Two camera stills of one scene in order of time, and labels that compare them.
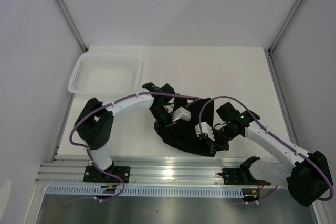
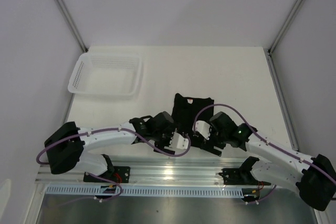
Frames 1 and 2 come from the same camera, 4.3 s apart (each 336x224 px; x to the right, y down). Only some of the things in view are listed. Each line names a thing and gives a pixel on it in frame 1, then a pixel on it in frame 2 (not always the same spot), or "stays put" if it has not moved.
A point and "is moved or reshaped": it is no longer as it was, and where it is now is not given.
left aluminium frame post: [71, 22] stays put
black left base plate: [92, 173] stays put
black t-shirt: [182, 134] is moved or reshaped
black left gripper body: [163, 118] -> [163, 139]
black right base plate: [240, 176] stays put
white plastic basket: [107, 73] stays put
